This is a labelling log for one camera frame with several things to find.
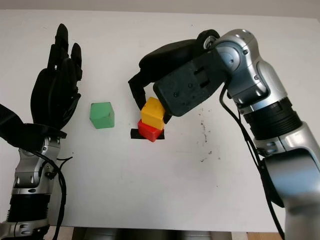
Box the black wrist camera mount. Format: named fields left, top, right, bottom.
left=0, top=103, right=68, bottom=151
left=152, top=47, right=230, bottom=118

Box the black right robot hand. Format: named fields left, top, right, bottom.
left=128, top=37, right=201, bottom=125

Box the red wooden block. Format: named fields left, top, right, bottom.
left=138, top=119, right=161, bottom=143

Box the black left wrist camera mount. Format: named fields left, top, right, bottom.
left=0, top=103, right=68, bottom=151

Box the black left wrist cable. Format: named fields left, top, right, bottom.
left=24, top=149, right=74, bottom=240

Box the black tape strip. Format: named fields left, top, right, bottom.
left=129, top=128, right=165, bottom=140

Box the yellow wooden block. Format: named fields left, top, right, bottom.
left=140, top=97, right=166, bottom=130

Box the dark grey robot body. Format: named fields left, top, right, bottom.
left=72, top=226, right=233, bottom=240

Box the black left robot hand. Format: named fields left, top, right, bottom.
left=30, top=23, right=83, bottom=131

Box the green wooden block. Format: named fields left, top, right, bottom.
left=89, top=101, right=116, bottom=130

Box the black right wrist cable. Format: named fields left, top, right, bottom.
left=219, top=84, right=286, bottom=240

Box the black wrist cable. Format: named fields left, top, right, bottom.
left=24, top=149, right=74, bottom=240
left=219, top=84, right=286, bottom=240

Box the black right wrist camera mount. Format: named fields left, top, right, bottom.
left=152, top=47, right=230, bottom=118

